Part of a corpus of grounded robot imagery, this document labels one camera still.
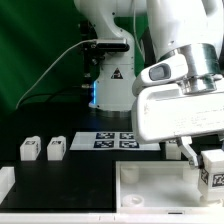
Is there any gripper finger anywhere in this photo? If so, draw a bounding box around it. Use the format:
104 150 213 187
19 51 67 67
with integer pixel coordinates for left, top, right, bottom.
176 136 204 169

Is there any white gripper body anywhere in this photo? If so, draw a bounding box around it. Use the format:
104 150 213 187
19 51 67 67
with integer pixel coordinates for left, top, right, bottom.
132 79 224 144

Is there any white square tabletop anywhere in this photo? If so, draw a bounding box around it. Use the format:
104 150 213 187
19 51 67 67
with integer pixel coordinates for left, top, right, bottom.
116 161 224 224

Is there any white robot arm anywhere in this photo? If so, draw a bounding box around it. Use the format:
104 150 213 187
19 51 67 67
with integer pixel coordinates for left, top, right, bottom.
74 0 224 168

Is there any white marker sheet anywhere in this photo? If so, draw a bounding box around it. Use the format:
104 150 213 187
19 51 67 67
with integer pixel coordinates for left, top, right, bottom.
70 132 160 151

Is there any white left obstacle block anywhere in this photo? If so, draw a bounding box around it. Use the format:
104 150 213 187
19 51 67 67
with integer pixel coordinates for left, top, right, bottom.
0 167 15 204

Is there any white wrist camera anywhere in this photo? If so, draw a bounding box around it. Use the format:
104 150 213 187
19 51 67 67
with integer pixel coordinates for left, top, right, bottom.
132 54 188 96

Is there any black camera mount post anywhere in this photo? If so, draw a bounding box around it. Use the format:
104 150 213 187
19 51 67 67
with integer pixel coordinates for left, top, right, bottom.
79 20 99 85

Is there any black base camera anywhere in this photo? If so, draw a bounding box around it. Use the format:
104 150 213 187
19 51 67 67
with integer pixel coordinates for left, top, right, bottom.
91 38 129 52

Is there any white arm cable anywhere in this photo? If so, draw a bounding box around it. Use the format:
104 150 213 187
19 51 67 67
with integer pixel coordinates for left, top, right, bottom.
132 0 148 64

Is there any black cable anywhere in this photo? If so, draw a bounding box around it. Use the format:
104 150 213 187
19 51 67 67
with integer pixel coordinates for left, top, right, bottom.
16 85 93 109

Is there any white camera cable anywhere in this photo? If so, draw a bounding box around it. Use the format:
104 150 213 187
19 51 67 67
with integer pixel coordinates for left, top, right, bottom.
15 39 98 110

